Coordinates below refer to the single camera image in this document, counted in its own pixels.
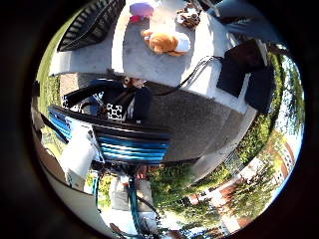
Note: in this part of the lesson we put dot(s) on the pink axolotl plush toy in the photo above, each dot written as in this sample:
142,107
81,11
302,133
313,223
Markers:
141,9

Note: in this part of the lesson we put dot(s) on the striped tiger plush toy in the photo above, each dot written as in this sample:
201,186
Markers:
189,18

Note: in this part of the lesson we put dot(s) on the black slatted plastic basket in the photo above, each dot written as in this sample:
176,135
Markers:
89,25

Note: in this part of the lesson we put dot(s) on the red brick building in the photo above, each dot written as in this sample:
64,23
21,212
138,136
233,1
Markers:
232,199

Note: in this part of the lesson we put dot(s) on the person in blue jeans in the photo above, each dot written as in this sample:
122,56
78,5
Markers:
242,18

